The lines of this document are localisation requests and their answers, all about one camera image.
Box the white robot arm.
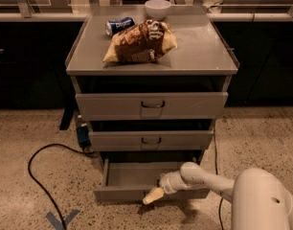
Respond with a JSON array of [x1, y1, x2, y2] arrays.
[[143, 162, 293, 230]]

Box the white bowl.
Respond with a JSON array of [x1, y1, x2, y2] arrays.
[[145, 0, 171, 20]]

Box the grey bottom drawer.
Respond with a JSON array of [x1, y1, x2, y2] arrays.
[[95, 159, 181, 202]]

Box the blue tape cross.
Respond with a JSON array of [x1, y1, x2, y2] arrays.
[[45, 208, 81, 230]]

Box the blue power adapter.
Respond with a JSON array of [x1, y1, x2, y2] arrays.
[[76, 126, 91, 149]]

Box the dark counter cabinets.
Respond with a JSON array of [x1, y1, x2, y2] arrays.
[[0, 22, 293, 109]]

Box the grey drawer cabinet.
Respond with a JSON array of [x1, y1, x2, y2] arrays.
[[66, 6, 238, 163]]

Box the grey drawer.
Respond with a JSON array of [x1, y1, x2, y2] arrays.
[[76, 92, 228, 121], [95, 159, 181, 202], [89, 130, 214, 151]]

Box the black cable right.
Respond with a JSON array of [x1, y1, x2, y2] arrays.
[[212, 121, 225, 230]]

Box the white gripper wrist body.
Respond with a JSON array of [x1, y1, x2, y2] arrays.
[[159, 172, 187, 195]]

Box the grey top drawer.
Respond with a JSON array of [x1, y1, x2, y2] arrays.
[[76, 92, 228, 121]]

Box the black cable left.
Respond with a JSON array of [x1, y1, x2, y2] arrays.
[[27, 143, 99, 230]]

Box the black cable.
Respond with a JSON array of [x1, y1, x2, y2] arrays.
[[212, 121, 225, 230], [27, 143, 99, 230]]

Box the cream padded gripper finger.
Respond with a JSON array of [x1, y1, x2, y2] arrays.
[[143, 187, 165, 205]]

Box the brown chip bag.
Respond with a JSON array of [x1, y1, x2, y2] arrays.
[[102, 19, 177, 63]]

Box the grey middle drawer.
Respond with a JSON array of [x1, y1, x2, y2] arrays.
[[89, 130, 214, 151]]

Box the blue soda can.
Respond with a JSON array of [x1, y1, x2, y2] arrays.
[[105, 17, 135, 37]]

